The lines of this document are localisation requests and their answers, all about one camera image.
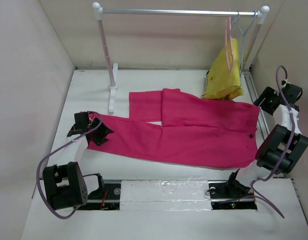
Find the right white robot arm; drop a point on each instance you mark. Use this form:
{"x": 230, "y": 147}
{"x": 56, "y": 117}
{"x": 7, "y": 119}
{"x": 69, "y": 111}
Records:
{"x": 285, "y": 144}

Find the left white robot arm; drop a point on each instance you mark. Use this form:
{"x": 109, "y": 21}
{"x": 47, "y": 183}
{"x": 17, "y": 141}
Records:
{"x": 64, "y": 184}

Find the light blue plastic hanger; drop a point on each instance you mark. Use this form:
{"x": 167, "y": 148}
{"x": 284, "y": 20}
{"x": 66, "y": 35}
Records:
{"x": 243, "y": 35}

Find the pink plastic hanger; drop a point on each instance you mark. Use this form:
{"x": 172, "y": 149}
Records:
{"x": 229, "y": 47}

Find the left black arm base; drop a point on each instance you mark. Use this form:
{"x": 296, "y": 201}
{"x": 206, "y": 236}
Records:
{"x": 103, "y": 194}

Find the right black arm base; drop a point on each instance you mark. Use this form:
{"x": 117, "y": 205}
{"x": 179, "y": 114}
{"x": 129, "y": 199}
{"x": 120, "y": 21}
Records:
{"x": 230, "y": 194}

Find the aluminium rail right side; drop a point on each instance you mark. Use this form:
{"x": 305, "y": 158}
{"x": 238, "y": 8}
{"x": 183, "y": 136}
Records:
{"x": 262, "y": 128}

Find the yellow garment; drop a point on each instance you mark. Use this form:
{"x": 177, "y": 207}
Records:
{"x": 220, "y": 83}

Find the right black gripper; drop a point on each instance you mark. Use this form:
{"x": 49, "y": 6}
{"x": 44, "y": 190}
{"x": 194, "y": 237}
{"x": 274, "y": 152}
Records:
{"x": 267, "y": 93}

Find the white and silver clothes rack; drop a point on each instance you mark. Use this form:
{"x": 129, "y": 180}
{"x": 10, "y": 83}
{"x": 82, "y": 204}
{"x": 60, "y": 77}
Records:
{"x": 112, "y": 68}

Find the pink trousers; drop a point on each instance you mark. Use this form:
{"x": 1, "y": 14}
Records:
{"x": 175, "y": 127}

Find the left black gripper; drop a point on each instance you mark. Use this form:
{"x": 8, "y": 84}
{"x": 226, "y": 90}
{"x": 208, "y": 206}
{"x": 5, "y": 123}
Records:
{"x": 104, "y": 131}

